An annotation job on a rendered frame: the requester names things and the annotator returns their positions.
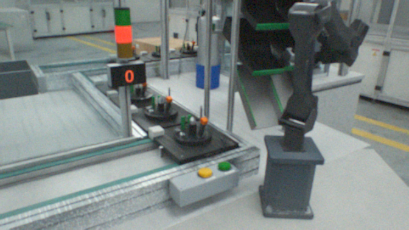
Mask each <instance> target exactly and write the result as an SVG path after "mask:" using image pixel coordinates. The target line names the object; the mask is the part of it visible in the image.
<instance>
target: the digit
mask: <svg viewBox="0 0 409 230"><path fill-rule="evenodd" d="M122 83H123V85H127V84H132V83H136V66H127V67H122Z"/></svg>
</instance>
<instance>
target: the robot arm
mask: <svg viewBox="0 0 409 230"><path fill-rule="evenodd" d="M288 24H289V31H290V33H291V34H292V37H293V39H295V67H294V81H293V94H292V95H291V96H290V97H289V98H288V100H287V103H286V106H285V108H284V110H283V112H282V114H281V115H280V117H279V119H278V124H279V125H280V126H283V127H285V130H284V139H283V140H280V143H281V147H282V149H283V151H284V152H306V151H307V150H306V148H305V146H304V145H303V142H304V138H305V134H307V133H308V132H310V131H312V130H313V127H314V125H315V120H316V117H317V116H318V101H319V98H318V96H316V95H313V93H312V80H313V67H314V66H315V65H316V64H318V62H321V61H322V64H334V63H345V64H346V65H347V66H348V67H351V66H352V65H353V64H354V62H355V61H356V59H357V57H358V49H359V47H360V46H361V45H362V42H363V40H364V38H365V36H366V34H367V32H368V31H369V29H370V27H369V26H368V25H367V23H364V22H362V21H361V20H360V19H355V20H354V21H353V22H351V25H350V26H349V27H348V26H346V25H345V23H344V21H343V19H342V17H341V15H340V13H339V12H338V10H337V8H336V2H335V1H333V0H313V1H308V2H296V3H295V4H294V5H293V7H292V8H291V9H290V10H289V12H288ZM324 27H325V29H324ZM323 29H324V30H323ZM316 39H317V41H318V42H319V43H321V44H322V46H320V51H318V52H316V53H317V54H319V55H317V54H315V41H316ZM317 58H320V59H317ZM289 119H293V120H297V122H301V123H304V124H305V125H303V124H299V123H297V122H294V121H293V120H289Z"/></svg>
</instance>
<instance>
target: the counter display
mask: <svg viewBox="0 0 409 230"><path fill-rule="evenodd" d="M127 66H136V83H132V84H127V85H123V83H122V67H127ZM110 75H111V88H120V87H124V86H129V85H137V84H142V83H147V80H146V65H145V63H139V64H128V65H122V66H110Z"/></svg>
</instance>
